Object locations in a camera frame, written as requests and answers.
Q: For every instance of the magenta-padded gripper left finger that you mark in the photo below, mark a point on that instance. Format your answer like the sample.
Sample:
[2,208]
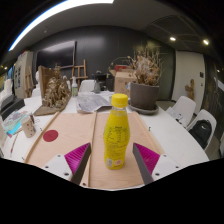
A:
[77,156]

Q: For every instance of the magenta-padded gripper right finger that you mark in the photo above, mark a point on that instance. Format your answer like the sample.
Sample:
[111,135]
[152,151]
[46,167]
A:
[148,157]

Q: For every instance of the yellow drink bottle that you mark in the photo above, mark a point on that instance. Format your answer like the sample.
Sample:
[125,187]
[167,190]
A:
[116,136]

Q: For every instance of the light plywood board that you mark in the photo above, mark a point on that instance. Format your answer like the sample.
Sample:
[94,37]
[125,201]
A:
[97,156]
[73,130]

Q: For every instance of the flat round red coaster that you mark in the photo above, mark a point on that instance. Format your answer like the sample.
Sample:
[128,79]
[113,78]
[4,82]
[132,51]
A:
[50,135]

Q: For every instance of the grey plant saucer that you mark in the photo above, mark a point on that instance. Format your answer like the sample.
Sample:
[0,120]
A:
[143,111]

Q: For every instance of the white dotted paper cup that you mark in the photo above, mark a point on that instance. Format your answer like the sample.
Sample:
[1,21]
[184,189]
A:
[28,128]

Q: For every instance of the printed newspaper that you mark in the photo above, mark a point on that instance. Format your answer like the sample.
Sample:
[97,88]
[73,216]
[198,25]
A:
[91,101]

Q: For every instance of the black backpack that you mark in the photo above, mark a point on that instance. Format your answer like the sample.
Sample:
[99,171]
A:
[201,132]

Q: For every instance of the white chair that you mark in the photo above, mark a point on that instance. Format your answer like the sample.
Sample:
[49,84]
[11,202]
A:
[185,106]
[206,115]
[87,86]

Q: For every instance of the potted dry plant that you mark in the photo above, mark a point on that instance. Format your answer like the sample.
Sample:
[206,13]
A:
[145,93]

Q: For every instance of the clear spray bottle green label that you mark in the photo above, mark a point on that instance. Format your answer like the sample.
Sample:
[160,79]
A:
[74,89]

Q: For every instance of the clear glass bottle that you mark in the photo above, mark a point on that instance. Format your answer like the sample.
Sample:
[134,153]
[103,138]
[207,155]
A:
[97,87]

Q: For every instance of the purple printed painting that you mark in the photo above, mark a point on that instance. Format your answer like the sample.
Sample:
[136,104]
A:
[13,122]

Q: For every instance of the brown cardboard box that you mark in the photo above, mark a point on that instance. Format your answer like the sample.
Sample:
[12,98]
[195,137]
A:
[122,83]

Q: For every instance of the black flat box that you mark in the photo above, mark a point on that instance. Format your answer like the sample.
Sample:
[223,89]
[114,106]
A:
[13,110]
[6,102]

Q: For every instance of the wooden figure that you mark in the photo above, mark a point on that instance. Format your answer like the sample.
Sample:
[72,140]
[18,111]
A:
[190,89]

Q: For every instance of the wooden easel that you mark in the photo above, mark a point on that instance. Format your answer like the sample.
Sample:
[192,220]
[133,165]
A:
[29,81]
[79,71]

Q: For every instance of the white cabinet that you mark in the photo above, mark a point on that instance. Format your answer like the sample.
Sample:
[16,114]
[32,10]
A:
[21,73]

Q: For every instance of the round ceiling spotlight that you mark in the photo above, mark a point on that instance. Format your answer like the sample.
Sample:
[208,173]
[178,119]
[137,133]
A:
[205,42]
[172,38]

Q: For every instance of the long ceiling light strip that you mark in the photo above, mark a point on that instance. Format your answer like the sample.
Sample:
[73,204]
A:
[50,13]

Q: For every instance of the black wall screen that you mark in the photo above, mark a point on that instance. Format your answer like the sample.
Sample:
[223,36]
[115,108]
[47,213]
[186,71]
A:
[55,55]

